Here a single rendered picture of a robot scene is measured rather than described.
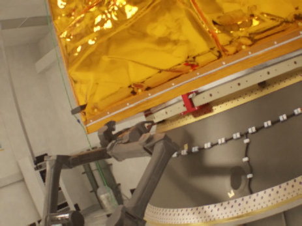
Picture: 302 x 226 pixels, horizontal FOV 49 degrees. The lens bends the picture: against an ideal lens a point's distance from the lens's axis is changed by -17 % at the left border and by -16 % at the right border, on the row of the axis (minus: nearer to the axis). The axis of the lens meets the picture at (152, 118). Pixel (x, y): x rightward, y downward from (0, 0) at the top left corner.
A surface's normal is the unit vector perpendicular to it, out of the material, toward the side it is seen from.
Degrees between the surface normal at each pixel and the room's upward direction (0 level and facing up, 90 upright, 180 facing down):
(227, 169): 62
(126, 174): 90
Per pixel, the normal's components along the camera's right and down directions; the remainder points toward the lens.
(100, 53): -0.65, 0.07
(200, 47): -0.51, 0.22
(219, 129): -0.71, -0.24
